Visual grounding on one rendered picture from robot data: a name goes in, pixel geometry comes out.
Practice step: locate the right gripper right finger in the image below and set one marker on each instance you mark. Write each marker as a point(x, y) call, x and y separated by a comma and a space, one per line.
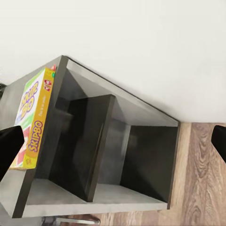
point(218, 139)

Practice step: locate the board game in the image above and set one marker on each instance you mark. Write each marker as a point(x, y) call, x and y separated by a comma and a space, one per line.
point(31, 117)

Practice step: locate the swivel chair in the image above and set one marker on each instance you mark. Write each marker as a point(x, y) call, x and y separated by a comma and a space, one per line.
point(6, 220)

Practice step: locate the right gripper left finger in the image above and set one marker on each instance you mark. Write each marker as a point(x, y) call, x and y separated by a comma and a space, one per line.
point(11, 141)

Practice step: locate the desk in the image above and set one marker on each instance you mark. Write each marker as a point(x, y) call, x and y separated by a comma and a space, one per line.
point(102, 149)

